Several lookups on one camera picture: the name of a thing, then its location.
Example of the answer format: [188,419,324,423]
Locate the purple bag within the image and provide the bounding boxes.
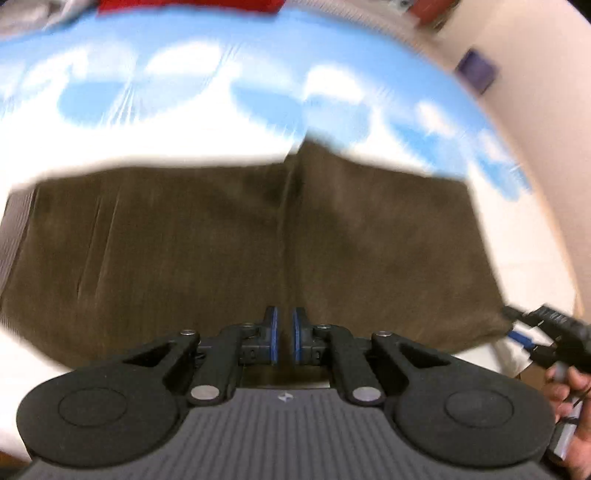
[455,47,502,96]

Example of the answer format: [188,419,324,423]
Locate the person's right hand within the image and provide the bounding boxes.
[545,364,591,480]

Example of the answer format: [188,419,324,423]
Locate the blue white printed bed sheet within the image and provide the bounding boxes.
[0,9,578,464]

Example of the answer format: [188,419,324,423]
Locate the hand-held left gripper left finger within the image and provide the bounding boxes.
[122,305,281,407]

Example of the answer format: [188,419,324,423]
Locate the white rolled quilt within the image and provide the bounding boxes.
[0,0,100,38]

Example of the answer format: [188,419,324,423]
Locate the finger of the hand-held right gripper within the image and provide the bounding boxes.
[502,304,574,332]
[508,323,561,367]

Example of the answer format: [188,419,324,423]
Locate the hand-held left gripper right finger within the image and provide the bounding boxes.
[291,307,455,407]

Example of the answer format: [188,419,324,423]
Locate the red folded blanket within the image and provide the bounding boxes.
[98,0,284,16]

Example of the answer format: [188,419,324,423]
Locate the olive corduroy pants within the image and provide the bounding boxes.
[0,138,514,376]

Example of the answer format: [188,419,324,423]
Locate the red cushion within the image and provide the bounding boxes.
[410,0,459,31]

